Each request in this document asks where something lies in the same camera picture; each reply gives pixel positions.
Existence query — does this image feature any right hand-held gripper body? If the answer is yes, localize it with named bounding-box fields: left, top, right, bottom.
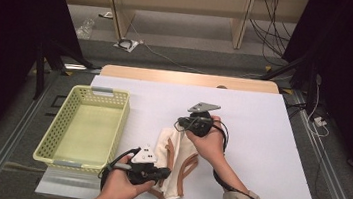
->
left=176, top=99, right=222, bottom=139

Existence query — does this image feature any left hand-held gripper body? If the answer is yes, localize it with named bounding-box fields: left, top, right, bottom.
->
left=125, top=143, right=160, bottom=188

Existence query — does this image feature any cream undershirt with tan trim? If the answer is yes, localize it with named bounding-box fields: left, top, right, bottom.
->
left=147, top=125, right=204, bottom=199

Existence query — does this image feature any pale green perforated plastic basket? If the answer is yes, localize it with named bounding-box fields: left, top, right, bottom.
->
left=31, top=79, right=133, bottom=177

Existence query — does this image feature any person's right hand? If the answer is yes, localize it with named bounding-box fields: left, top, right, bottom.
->
left=184, top=112, right=231, bottom=166

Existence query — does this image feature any person's left hand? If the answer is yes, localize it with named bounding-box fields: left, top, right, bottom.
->
left=99, top=153, right=160, bottom=199

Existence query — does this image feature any black stand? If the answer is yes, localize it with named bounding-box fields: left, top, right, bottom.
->
left=256, top=48, right=323, bottom=120
left=29, top=36, right=104, bottom=108

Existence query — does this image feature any white power adapter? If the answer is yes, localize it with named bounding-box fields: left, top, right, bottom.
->
left=311, top=115, right=328, bottom=129

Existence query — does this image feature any light wooden desk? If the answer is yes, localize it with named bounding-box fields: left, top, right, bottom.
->
left=46, top=0, right=311, bottom=62

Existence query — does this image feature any clear plastic bag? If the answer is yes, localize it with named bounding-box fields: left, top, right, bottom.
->
left=74, top=17, right=96, bottom=42

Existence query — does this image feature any small white floor object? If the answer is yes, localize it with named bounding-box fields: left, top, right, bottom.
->
left=98, top=9, right=115, bottom=20

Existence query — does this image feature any thin grey wire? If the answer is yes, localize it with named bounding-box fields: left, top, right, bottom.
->
left=173, top=113, right=209, bottom=136

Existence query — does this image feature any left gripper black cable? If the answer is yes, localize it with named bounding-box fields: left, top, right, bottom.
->
left=97, top=142, right=143, bottom=197

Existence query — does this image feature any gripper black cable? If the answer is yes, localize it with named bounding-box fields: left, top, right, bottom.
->
left=202, top=118, right=290, bottom=199
left=97, top=142, right=143, bottom=197

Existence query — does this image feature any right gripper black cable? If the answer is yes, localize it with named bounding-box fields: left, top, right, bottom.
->
left=202, top=118, right=290, bottom=199

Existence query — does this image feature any white floor cable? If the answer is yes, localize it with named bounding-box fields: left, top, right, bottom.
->
left=122, top=20, right=214, bottom=76

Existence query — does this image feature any bagged black cable coil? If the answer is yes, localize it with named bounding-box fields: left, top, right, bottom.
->
left=113, top=36, right=141, bottom=55

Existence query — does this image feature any black cable bundle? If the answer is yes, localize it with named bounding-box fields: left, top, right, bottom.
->
left=244, top=0, right=301, bottom=68

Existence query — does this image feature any white adapter cable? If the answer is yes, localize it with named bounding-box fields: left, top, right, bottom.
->
left=303, top=74, right=336, bottom=139

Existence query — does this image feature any metal floor rail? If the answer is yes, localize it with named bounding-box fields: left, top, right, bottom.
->
left=0, top=67, right=58, bottom=199
left=280, top=90, right=353, bottom=199

